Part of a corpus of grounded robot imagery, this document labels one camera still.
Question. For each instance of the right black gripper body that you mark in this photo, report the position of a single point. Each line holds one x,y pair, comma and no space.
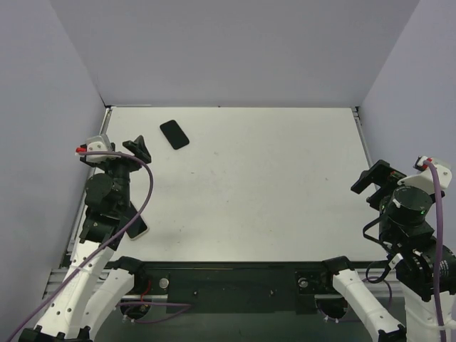
376,182

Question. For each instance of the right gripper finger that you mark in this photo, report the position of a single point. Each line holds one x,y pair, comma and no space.
362,184
377,174

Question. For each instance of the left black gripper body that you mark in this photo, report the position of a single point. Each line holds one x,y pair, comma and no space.
119,159

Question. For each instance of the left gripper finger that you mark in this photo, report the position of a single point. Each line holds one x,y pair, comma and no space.
129,145
141,151

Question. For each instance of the black phone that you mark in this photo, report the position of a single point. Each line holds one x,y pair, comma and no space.
138,227
174,134

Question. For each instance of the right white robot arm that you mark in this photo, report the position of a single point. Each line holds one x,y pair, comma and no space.
409,227

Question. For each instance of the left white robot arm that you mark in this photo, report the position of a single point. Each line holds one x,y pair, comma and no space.
76,309

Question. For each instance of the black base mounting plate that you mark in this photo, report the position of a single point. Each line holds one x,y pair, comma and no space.
302,287

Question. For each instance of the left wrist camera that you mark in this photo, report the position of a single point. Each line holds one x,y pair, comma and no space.
98,143

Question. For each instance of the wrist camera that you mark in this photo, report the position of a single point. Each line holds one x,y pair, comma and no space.
429,170
98,143

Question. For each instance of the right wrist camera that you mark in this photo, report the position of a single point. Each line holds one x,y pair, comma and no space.
429,170

